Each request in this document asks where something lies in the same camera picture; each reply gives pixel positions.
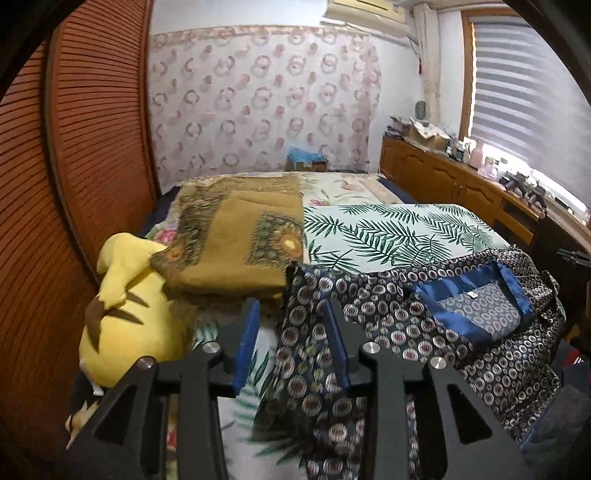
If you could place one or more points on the green leaf print sheet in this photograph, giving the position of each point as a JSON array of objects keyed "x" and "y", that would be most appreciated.
[{"x": 392, "y": 230}]

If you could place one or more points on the navy circle-patterned satin shirt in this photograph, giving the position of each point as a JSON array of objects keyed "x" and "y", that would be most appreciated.
[{"x": 392, "y": 295}]

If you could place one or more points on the pink bottle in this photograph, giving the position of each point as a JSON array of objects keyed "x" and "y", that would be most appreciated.
[{"x": 476, "y": 154}]

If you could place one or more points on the floral blanket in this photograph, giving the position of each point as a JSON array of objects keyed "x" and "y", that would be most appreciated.
[{"x": 341, "y": 189}]

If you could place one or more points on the navy bed sheet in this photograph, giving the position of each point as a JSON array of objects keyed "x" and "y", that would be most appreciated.
[{"x": 397, "y": 189}]

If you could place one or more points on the small cardboard box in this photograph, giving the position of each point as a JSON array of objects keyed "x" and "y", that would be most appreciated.
[{"x": 307, "y": 165}]

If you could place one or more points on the brown gold patterned cloth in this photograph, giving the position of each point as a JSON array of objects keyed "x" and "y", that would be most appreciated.
[{"x": 231, "y": 240}]

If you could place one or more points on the light blue cloth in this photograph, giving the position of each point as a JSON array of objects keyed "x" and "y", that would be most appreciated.
[{"x": 302, "y": 153}]

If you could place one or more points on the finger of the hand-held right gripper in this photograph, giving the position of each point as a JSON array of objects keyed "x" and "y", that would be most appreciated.
[{"x": 575, "y": 258}]

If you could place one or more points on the open cardboard box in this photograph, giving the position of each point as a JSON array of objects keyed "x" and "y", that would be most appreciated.
[{"x": 427, "y": 136}]

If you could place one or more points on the person's dark clothing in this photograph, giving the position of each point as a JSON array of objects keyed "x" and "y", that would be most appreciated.
[{"x": 563, "y": 415}]

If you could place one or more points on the long wooden cabinet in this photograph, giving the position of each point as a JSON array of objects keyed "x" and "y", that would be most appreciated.
[{"x": 438, "y": 180}]

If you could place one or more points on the black tools on cabinet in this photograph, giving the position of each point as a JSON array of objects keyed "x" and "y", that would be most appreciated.
[{"x": 524, "y": 187}]

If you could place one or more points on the yellow plush toy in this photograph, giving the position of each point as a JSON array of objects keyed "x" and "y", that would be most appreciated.
[{"x": 124, "y": 332}]

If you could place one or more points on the striped window blind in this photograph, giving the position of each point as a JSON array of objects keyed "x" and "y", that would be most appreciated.
[{"x": 526, "y": 92}]

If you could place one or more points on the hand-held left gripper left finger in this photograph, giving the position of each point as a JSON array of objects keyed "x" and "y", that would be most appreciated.
[{"x": 244, "y": 341}]

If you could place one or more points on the cream wall air conditioner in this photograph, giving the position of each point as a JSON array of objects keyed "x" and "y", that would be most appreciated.
[{"x": 364, "y": 16}]

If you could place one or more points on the cream window curtain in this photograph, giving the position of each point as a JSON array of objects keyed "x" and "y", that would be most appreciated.
[{"x": 427, "y": 60}]

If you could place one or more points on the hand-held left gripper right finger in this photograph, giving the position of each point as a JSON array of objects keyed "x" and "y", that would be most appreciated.
[{"x": 334, "y": 350}]

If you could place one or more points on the pink cap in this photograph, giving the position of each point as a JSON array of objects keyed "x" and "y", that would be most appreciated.
[{"x": 488, "y": 170}]

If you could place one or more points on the pile of folded cloths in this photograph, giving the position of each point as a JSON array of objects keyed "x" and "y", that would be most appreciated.
[{"x": 397, "y": 127}]

